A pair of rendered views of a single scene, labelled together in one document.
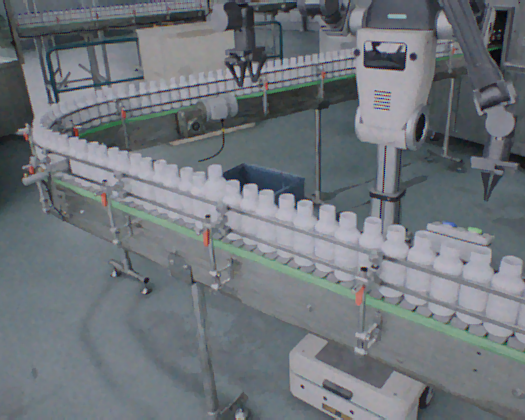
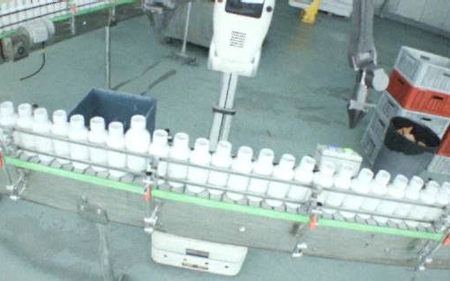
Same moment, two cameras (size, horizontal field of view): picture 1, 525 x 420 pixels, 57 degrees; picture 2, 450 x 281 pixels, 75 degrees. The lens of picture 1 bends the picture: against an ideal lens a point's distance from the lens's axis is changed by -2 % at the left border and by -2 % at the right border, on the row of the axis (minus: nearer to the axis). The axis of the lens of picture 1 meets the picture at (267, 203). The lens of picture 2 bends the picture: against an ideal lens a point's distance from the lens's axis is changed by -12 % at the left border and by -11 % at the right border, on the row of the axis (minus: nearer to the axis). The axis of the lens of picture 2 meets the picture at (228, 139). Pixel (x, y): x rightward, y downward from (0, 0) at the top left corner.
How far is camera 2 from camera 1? 0.70 m
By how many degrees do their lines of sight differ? 37
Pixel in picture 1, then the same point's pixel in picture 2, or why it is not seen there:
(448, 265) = (365, 188)
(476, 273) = (381, 189)
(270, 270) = (206, 207)
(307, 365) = (170, 242)
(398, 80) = (253, 25)
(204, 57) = not seen: outside the picture
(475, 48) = (368, 26)
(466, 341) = (367, 230)
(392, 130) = (243, 63)
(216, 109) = (38, 33)
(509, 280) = (400, 191)
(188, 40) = not seen: outside the picture
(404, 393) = not seen: hidden behind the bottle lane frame
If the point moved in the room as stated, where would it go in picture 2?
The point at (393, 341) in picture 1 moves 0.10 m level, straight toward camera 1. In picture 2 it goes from (313, 240) to (327, 266)
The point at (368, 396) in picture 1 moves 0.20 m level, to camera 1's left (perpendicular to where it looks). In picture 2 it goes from (220, 252) to (188, 266)
